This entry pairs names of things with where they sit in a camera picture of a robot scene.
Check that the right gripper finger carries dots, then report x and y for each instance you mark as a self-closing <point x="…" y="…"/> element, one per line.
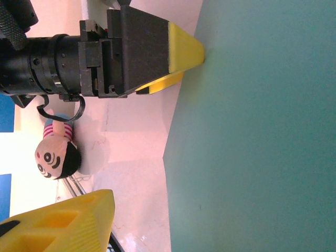
<point x="65" y="225"/>

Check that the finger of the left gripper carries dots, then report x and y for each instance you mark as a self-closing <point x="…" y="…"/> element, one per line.
<point x="162" y="85"/>
<point x="147" y="47"/>

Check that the green paper folder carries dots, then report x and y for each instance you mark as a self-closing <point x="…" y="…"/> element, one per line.
<point x="249" y="131"/>

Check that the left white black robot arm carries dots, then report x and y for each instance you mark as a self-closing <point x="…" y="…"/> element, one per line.
<point x="13" y="15"/>

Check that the plush doll striped shirt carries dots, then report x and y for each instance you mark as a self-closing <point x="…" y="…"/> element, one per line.
<point x="55" y="155"/>

